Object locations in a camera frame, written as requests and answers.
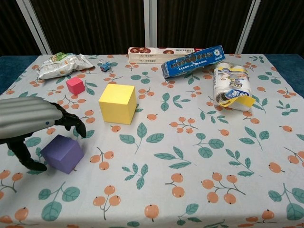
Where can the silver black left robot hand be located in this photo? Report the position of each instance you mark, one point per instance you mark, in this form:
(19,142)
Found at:
(28,111)

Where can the small pink cube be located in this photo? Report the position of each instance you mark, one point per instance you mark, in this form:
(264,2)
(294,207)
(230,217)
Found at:
(74,86)

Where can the purple foam block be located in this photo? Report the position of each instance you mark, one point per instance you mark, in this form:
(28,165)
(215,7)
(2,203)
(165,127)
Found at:
(63,154)

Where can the large yellow cube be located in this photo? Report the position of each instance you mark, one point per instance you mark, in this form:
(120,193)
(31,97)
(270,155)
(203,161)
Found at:
(116,107)

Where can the silver snack bag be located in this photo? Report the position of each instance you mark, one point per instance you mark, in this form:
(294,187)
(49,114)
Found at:
(61,65)

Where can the dark fabric partition panel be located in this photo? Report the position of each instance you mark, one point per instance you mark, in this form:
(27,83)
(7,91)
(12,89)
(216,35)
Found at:
(202,23)
(12,28)
(280,26)
(95,26)

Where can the blue binder clip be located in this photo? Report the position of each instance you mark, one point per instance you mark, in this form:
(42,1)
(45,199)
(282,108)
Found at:
(105,66)

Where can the white wrap box red label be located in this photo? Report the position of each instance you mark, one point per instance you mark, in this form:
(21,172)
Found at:
(147,55)

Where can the floral tablecloth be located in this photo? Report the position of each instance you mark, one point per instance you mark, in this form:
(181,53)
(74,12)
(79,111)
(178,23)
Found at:
(166,154)

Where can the blue wrap box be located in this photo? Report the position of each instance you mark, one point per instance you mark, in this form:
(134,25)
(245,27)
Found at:
(190,63)

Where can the white-yellow snack bag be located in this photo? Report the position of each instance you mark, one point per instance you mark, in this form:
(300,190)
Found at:
(231,85)

